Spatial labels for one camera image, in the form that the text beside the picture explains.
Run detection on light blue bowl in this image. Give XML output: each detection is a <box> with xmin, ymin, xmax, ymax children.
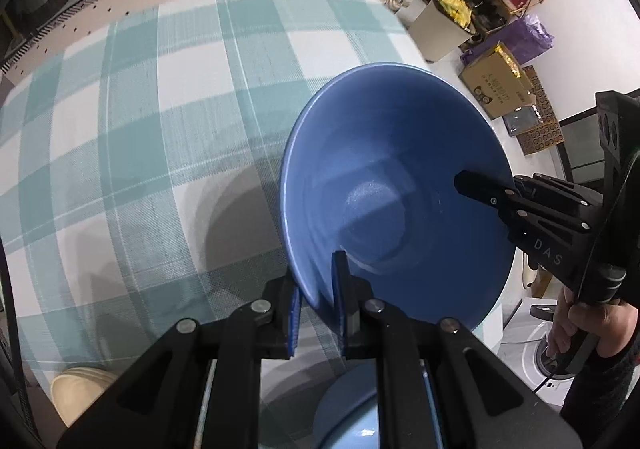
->
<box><xmin>312</xmin><ymin>359</ymin><xmax>446</xmax><ymax>449</ymax></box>

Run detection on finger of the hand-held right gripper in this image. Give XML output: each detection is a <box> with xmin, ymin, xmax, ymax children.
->
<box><xmin>454</xmin><ymin>171</ymin><xmax>520</xmax><ymax>216</ymax></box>
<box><xmin>514</xmin><ymin>173</ymin><xmax>605</xmax><ymax>218</ymax></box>

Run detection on person's right forearm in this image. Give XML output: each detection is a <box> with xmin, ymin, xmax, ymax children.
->
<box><xmin>560</xmin><ymin>344</ymin><xmax>640</xmax><ymax>435</ymax></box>

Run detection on large cream plate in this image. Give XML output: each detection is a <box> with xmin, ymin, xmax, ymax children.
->
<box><xmin>50</xmin><ymin>366</ymin><xmax>118</xmax><ymax>427</ymax></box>

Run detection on teal checked tablecloth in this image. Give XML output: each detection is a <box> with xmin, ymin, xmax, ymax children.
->
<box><xmin>0</xmin><ymin>0</ymin><xmax>506</xmax><ymax>449</ymax></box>

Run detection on white trash bin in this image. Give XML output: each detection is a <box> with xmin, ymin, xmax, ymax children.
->
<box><xmin>409</xmin><ymin>0</ymin><xmax>476</xmax><ymax>64</ymax></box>

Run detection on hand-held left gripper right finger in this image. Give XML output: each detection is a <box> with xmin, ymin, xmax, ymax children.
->
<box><xmin>330</xmin><ymin>250</ymin><xmax>585</xmax><ymax>449</ymax></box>

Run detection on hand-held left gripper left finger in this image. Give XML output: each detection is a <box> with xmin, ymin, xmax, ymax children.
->
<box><xmin>55</xmin><ymin>274</ymin><xmax>302</xmax><ymax>449</ymax></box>

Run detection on person's right hand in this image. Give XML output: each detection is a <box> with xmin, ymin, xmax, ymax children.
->
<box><xmin>546</xmin><ymin>288</ymin><xmax>640</xmax><ymax>360</ymax></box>

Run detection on printed cardboard box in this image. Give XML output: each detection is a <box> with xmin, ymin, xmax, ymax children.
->
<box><xmin>457</xmin><ymin>43</ymin><xmax>538</xmax><ymax>121</ymax></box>

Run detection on yellow plastic bag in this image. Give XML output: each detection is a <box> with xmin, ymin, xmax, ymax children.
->
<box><xmin>436</xmin><ymin>0</ymin><xmax>473</xmax><ymax>30</ymax></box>

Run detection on purple bag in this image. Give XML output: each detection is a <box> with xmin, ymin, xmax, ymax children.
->
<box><xmin>460</xmin><ymin>14</ymin><xmax>556</xmax><ymax>67</ymax></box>

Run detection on white appliance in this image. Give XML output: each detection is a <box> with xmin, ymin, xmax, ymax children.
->
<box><xmin>497</xmin><ymin>296</ymin><xmax>576</xmax><ymax>412</ymax></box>

